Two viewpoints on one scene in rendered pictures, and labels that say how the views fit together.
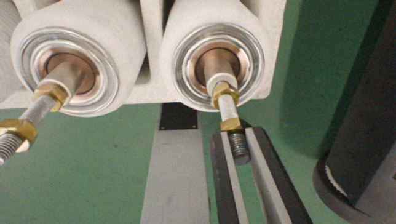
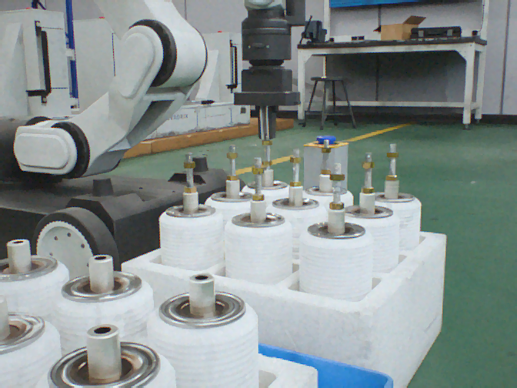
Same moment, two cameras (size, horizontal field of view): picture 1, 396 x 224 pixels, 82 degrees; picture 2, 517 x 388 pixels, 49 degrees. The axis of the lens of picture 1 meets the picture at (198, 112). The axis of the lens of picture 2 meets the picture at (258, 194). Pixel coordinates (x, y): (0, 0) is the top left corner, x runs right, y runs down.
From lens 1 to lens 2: 0.96 m
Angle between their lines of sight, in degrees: 48
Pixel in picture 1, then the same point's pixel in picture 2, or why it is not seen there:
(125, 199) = (450, 255)
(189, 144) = not seen: hidden behind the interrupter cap
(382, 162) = (207, 192)
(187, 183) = (313, 173)
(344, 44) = not seen: hidden behind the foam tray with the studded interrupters
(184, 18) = (268, 194)
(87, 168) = (469, 277)
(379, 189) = (215, 182)
